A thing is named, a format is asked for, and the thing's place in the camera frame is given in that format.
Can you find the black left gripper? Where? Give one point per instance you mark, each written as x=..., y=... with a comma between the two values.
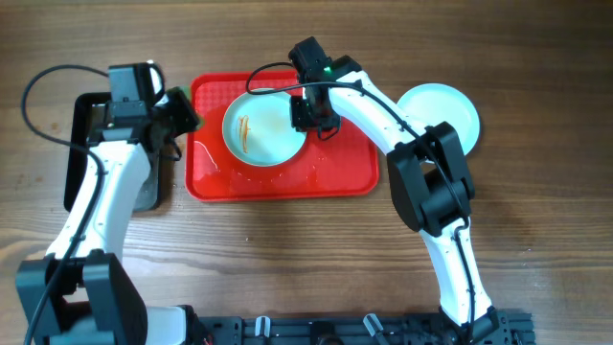
x=185, y=120

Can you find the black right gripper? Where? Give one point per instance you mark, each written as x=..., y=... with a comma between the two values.
x=302, y=123

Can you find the green and yellow sponge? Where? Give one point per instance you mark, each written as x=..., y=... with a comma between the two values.
x=191, y=103

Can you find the light blue plate top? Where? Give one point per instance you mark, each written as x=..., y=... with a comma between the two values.
x=257, y=130

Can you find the light blue plate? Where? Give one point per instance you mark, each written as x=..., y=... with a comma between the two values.
x=257, y=130
x=434, y=103

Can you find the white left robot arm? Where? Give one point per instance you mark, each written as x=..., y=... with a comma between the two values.
x=79, y=293

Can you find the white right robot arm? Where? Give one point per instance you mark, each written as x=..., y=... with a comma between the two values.
x=430, y=183

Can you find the red serving tray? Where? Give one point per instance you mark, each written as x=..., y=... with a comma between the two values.
x=345, y=165

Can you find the black water tray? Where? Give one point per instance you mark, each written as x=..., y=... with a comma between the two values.
x=85, y=108

